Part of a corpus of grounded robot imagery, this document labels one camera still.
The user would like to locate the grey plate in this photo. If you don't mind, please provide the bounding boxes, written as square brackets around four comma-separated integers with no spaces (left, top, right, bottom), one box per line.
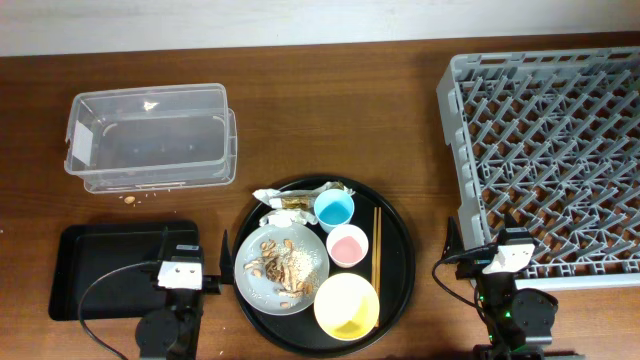
[234,224,330,316]

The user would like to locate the grey dishwasher rack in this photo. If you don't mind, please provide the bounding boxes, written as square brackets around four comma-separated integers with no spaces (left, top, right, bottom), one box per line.
[436,47,639,291]

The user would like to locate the food scraps on plate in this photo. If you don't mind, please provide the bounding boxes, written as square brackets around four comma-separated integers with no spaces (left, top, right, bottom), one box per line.
[241,239,324,309]

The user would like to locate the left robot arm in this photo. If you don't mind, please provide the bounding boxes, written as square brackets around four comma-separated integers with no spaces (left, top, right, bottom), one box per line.
[135,231,234,360]

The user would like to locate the wooden chopstick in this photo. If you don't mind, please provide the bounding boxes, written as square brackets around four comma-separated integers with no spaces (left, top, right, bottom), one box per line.
[376,207,382,296]
[371,207,380,292]

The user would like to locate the clear plastic waste bin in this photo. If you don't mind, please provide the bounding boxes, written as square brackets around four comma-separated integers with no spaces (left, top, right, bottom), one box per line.
[64,83,238,194]

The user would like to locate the round black serving tray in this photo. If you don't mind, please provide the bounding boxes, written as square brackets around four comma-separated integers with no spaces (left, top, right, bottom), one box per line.
[234,175,416,358]

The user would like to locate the blue cup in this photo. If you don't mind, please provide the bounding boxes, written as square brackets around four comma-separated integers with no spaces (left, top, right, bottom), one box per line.
[313,189,355,233]

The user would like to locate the gold snack wrapper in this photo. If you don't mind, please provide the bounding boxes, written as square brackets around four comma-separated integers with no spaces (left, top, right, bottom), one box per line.
[252,181,355,210]

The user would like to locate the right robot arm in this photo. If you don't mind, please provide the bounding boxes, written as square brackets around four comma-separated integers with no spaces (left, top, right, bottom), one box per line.
[436,214,558,360]

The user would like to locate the yellow bowl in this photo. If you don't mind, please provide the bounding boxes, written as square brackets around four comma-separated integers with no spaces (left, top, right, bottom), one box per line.
[313,273,380,341]

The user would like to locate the pink cup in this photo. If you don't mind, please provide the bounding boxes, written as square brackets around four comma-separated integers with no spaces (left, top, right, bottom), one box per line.
[326,224,369,268]

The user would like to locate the black rectangular tray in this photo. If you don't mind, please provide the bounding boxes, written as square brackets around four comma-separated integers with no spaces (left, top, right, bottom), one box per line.
[48,220,199,321]

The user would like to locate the white tissue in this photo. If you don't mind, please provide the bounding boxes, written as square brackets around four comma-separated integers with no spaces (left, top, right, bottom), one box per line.
[259,209,318,228]

